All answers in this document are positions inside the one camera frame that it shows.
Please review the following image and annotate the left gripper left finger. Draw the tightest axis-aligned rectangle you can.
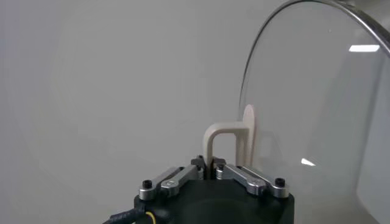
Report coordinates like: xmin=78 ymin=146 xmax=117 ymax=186
xmin=138 ymin=155 xmax=205 ymax=201

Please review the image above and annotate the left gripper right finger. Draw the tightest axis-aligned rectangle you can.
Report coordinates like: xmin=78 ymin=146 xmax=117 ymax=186
xmin=211 ymin=156 xmax=290 ymax=199

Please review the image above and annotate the glass lid with cream handle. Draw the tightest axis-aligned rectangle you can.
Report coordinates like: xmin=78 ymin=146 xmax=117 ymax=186
xmin=202 ymin=0 xmax=390 ymax=224

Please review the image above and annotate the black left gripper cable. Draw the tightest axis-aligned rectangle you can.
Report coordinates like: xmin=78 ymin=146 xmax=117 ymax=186
xmin=102 ymin=208 xmax=158 ymax=224

